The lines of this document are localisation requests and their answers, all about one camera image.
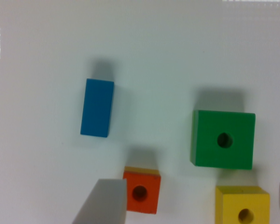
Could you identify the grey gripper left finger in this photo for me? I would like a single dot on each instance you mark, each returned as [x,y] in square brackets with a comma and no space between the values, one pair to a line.
[107,203]

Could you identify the yellow square block with hole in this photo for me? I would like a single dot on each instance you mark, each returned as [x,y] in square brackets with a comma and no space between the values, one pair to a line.
[242,205]

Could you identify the orange square block with hole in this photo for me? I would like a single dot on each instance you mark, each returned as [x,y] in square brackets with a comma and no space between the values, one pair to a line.
[143,189]

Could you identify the green square block with hole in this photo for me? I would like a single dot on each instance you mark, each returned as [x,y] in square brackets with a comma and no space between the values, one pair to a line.
[222,139]

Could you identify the blue rectangular wooden block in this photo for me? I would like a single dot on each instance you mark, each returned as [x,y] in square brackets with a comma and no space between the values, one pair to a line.
[97,107]

